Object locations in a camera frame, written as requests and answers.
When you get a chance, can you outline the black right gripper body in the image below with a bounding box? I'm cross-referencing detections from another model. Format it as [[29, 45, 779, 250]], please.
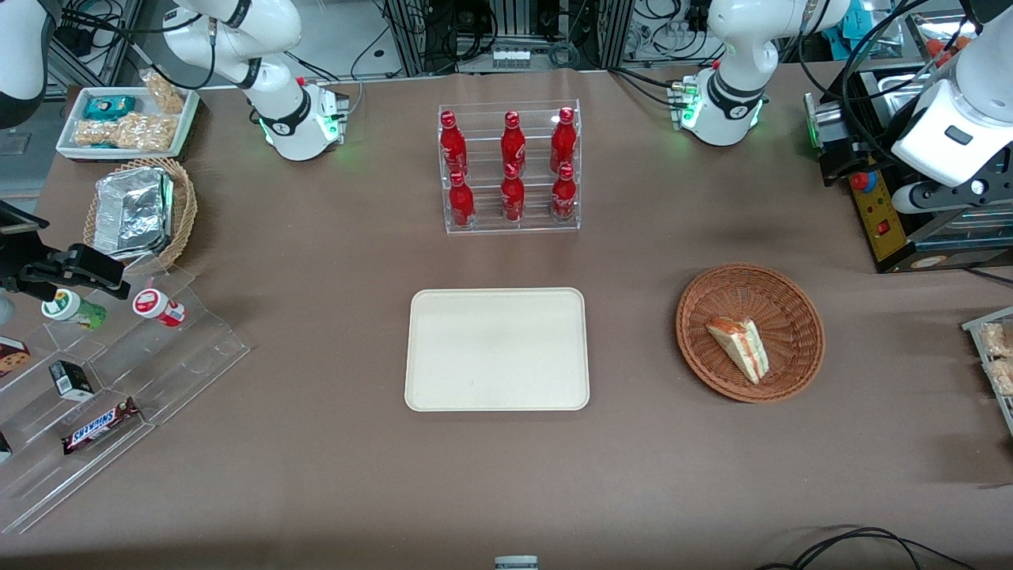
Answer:
[[0, 236, 48, 298]]

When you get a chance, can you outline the triangular sandwich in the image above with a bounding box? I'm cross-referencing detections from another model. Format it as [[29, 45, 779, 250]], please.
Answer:
[[705, 316, 770, 386]]

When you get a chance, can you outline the oval tan wicker basket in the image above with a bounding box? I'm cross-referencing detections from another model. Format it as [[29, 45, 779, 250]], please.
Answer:
[[82, 157, 199, 275]]

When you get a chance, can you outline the white rectangular snack tray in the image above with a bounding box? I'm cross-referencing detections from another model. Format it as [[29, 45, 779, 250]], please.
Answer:
[[55, 85, 200, 162], [961, 306, 1013, 438]]

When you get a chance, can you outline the round brown wicker basket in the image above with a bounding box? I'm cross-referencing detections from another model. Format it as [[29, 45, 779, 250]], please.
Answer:
[[675, 263, 826, 404]]

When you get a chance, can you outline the cream plastic tray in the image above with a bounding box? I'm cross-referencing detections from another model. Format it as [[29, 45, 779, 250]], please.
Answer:
[[404, 287, 591, 412]]

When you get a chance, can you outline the black glass food warmer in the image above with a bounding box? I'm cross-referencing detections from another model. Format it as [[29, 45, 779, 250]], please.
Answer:
[[803, 8, 1013, 276]]

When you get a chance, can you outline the silver foil container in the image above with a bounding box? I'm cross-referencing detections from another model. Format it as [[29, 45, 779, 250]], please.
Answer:
[[93, 167, 175, 260]]

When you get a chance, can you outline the brown cookie box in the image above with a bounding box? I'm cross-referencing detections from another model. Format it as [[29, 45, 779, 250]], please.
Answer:
[[0, 336, 32, 378]]

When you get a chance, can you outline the small black box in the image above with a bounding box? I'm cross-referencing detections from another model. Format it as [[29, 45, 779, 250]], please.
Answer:
[[48, 359, 96, 401]]

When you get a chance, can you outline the steel warmer pan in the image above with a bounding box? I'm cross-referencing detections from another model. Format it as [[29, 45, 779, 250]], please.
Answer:
[[861, 71, 950, 120]]

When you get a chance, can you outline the clear acrylic stepped stand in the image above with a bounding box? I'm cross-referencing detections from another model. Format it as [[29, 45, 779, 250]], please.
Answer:
[[0, 264, 252, 536]]

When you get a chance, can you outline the large clear peanut snack bag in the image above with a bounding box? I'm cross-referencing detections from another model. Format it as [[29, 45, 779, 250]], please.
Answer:
[[74, 112, 176, 153]]

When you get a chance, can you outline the Snickers chocolate bar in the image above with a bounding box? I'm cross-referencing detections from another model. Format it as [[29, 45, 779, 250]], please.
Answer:
[[61, 397, 142, 456]]

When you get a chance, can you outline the teal snack packet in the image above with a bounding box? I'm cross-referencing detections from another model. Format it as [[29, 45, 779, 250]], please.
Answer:
[[82, 94, 138, 122]]

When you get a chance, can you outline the teal box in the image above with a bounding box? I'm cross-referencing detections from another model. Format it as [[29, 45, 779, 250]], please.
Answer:
[[840, 4, 899, 42]]

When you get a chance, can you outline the small clear snack bag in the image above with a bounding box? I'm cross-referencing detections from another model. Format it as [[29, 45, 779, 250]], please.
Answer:
[[140, 69, 188, 116]]

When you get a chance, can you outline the red cola bottle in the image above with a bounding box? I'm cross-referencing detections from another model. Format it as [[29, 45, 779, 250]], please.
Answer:
[[449, 170, 476, 230], [549, 107, 577, 171], [500, 111, 527, 171], [439, 110, 469, 177], [551, 162, 578, 224], [500, 162, 526, 224]]

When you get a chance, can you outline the clear acrylic bottle rack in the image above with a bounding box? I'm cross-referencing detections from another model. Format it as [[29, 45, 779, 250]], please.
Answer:
[[438, 98, 582, 235]]

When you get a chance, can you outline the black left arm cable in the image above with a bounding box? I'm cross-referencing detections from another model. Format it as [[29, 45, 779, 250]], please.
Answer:
[[798, 0, 982, 163]]

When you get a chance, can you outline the black left base cable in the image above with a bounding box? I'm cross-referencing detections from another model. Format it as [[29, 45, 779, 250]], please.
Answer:
[[608, 66, 683, 108]]

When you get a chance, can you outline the grey right base cable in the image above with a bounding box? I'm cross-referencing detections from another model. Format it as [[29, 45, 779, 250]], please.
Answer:
[[336, 78, 365, 118]]

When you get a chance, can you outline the black floor cable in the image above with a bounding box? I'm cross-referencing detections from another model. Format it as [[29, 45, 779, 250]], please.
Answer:
[[754, 526, 980, 570]]

